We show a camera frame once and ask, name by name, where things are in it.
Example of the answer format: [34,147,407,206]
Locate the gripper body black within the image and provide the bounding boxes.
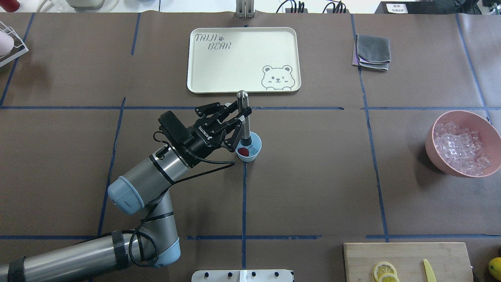
[178,103,244,162]

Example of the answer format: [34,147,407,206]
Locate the steel muddler black tip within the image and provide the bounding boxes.
[236,90,252,146]

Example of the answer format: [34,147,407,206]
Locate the light blue cup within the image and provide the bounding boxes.
[236,131,262,162]

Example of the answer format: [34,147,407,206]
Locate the ice cube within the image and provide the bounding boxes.
[248,145,259,156]

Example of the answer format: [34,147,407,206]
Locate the red strawberry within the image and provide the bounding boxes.
[237,147,249,157]

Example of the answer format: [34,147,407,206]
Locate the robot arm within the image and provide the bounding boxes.
[1,102,252,282]

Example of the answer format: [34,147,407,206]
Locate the white cup rack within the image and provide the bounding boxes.
[0,21,29,67]

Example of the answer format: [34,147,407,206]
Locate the ice cubes in bowl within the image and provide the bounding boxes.
[433,121,492,175]

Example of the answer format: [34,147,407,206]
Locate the cream bear tray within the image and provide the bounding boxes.
[187,27,302,94]

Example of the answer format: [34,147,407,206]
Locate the grey folded cloth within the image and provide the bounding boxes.
[352,34,391,71]

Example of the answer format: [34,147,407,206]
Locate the lemon slices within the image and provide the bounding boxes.
[373,261,400,282]

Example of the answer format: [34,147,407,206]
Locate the pink bowl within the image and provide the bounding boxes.
[425,110,501,178]

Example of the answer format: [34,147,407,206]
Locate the yellow plastic knife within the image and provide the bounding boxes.
[423,259,437,282]

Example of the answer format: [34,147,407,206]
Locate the wooden cutting board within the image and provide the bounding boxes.
[343,242,474,282]

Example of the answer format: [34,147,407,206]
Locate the yellow lemon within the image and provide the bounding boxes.
[488,257,501,281]

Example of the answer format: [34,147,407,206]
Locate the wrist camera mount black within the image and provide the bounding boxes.
[158,110,194,146]

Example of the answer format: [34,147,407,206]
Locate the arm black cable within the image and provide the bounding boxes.
[128,131,237,268]

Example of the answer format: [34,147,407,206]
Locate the aluminium frame post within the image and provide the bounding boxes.
[236,0,255,18]

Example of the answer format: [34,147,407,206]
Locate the white pedestal column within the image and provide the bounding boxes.
[191,269,295,282]

